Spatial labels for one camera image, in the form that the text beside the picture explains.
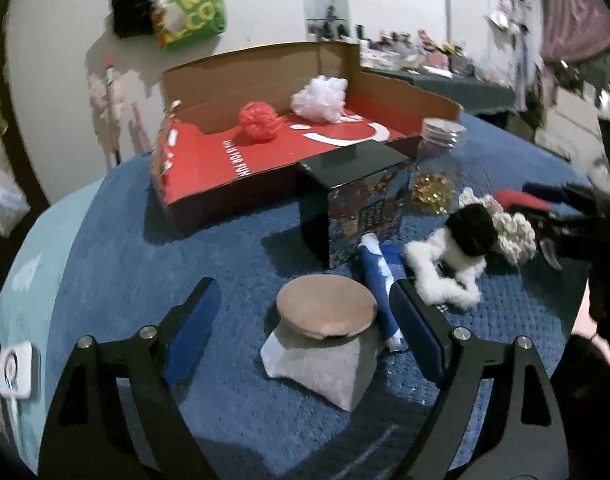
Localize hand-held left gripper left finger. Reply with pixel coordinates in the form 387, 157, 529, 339
39, 276, 222, 480

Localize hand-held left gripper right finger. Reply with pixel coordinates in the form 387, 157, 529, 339
389, 277, 571, 480

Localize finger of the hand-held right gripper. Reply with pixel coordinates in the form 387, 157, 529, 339
532, 209, 601, 272
522, 182, 610, 203

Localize red soft cloth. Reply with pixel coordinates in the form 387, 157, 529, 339
496, 189, 551, 213

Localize cream knitted scrunchie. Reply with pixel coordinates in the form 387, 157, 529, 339
460, 187, 536, 266

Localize white fluffy plush piece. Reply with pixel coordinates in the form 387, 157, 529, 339
402, 230, 486, 309

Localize blue cloth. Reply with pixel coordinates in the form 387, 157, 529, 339
357, 233, 411, 352

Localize black fluffy pom-pom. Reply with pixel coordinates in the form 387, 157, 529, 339
445, 206, 498, 257

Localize tan round powder puff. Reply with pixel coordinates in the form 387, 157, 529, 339
276, 276, 378, 341

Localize red-lined cardboard box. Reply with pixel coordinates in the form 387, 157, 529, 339
151, 41, 461, 236

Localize blue textured blanket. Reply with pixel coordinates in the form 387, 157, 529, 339
50, 110, 601, 480

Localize clear jar with gold pieces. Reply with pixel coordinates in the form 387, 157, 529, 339
409, 117, 467, 216

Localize table with dark green cloth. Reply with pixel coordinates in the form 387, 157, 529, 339
360, 62, 516, 116

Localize black patterned box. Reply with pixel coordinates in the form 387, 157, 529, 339
296, 141, 413, 269

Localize light blue bed sheet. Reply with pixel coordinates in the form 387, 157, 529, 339
0, 180, 106, 471

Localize white charger device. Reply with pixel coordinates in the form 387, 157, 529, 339
0, 342, 40, 400

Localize purple curtain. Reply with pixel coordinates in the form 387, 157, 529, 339
540, 0, 610, 63

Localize clutter of bottles and cosmetics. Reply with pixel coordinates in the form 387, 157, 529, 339
355, 25, 486, 78

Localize red mesh bath pouf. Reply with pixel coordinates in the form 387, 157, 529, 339
238, 101, 284, 142

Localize clear plastic bag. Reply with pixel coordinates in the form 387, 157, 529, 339
0, 160, 30, 238

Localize white mesh bath pouf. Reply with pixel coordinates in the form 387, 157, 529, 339
291, 76, 347, 123

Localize green tote bag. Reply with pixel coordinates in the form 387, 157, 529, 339
152, 0, 229, 51

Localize small white plush toy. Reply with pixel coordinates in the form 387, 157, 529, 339
150, 0, 186, 31

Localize black hanging bag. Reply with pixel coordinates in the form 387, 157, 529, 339
110, 0, 158, 38

